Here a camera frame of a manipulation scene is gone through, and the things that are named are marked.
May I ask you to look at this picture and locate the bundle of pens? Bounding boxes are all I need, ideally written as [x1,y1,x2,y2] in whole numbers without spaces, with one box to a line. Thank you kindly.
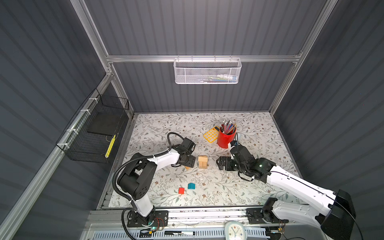
[220,121,237,135]

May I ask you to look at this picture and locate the white alarm clock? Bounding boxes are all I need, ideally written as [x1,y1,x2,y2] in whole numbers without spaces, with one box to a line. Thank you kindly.
[225,221,247,240]

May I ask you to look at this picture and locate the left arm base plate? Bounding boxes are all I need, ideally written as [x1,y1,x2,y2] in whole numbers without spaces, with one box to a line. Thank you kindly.
[127,210,169,228]

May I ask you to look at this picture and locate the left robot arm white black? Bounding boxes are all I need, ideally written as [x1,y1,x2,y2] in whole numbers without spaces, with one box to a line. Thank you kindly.
[113,138,196,218]

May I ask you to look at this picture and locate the yellow marker pen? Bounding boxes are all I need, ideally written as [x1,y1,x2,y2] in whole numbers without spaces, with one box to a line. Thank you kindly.
[105,135,117,159]

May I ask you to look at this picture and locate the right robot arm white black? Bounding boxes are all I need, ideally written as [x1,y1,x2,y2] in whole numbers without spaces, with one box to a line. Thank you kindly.
[216,141,357,240]

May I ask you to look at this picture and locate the markers in white basket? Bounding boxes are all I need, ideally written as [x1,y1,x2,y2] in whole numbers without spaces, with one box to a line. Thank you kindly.
[200,75,239,84]

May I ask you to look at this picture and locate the yellow calculator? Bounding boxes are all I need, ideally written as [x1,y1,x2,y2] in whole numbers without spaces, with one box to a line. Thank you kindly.
[203,126,220,143]

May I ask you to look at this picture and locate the teal block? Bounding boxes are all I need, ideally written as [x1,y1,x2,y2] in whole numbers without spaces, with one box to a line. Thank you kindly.
[188,183,196,190]

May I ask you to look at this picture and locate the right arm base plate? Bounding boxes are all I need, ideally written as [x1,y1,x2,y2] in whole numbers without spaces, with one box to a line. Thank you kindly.
[246,207,289,224]

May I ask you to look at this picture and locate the red pencil cup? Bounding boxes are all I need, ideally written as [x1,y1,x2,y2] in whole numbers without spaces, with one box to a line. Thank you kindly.
[217,128,236,149]

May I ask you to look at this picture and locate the aluminium rail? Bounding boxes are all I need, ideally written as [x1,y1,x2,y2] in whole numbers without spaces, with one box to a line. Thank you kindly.
[86,205,328,226]

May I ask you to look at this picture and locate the grooved light wood block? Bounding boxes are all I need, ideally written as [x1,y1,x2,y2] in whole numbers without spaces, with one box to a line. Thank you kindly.
[198,155,208,164]

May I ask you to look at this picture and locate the white wire mesh basket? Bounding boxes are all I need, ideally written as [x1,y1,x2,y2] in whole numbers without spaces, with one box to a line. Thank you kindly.
[173,58,242,85]

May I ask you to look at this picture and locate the black foam pad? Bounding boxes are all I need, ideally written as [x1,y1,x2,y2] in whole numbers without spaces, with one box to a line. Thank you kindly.
[87,112,124,137]

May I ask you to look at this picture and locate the black corrugated cable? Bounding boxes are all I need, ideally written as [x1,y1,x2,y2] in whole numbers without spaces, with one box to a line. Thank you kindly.
[111,131,185,240]

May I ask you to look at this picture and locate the black wire mesh basket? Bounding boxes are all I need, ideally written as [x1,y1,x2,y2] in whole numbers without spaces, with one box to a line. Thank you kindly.
[56,91,130,164]

